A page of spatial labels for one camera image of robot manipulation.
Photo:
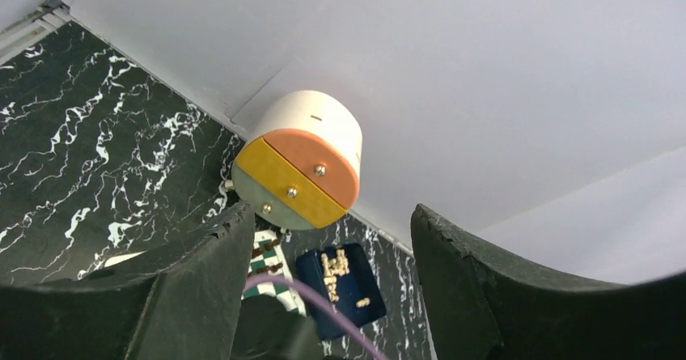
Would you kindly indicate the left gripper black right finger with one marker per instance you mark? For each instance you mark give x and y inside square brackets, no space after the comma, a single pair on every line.
[484,302]

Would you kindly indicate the blue square tray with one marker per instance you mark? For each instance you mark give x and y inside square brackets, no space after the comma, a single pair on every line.
[360,283]

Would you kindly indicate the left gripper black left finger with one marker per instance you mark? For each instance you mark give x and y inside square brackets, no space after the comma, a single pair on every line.
[180,300]

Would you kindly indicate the green white chess board mat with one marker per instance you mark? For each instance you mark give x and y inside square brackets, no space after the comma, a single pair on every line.
[268,257]

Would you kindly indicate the light wooden pawn lone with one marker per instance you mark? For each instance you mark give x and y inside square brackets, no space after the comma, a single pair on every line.
[363,302]

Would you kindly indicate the pile of light chess pieces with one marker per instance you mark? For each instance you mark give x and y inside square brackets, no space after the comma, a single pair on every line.
[334,268]

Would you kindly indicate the round wooden drawer cabinet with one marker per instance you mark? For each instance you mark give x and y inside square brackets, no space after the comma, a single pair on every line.
[300,169]

